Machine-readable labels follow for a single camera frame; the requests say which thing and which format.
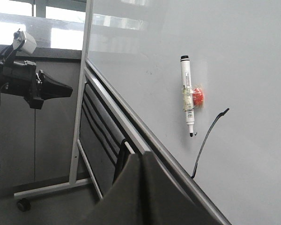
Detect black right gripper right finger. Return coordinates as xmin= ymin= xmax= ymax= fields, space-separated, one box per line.
xmin=140 ymin=152 xmax=207 ymax=225

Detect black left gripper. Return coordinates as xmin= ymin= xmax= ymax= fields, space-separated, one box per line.
xmin=0 ymin=60 xmax=73 ymax=109

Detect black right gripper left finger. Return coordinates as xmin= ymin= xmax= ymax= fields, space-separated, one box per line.
xmin=76 ymin=154 xmax=144 ymax=225

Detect white whiteboard marker black tip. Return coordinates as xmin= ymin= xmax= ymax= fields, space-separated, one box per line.
xmin=180 ymin=55 xmax=194 ymax=137

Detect red round magnet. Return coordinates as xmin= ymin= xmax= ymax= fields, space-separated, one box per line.
xmin=192 ymin=88 xmax=204 ymax=106

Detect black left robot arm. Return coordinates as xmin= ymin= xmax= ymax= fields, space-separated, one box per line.
xmin=0 ymin=61 xmax=73 ymax=110

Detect large whiteboard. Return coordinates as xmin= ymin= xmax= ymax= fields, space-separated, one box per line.
xmin=88 ymin=0 xmax=281 ymax=225

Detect black caster wheel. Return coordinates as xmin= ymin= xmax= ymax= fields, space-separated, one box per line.
xmin=16 ymin=198 xmax=31 ymax=212

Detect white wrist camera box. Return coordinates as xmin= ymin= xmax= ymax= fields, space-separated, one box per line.
xmin=12 ymin=30 xmax=37 ymax=55

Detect grey whiteboard stand frame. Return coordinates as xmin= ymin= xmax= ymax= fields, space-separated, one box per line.
xmin=14 ymin=0 xmax=149 ymax=200

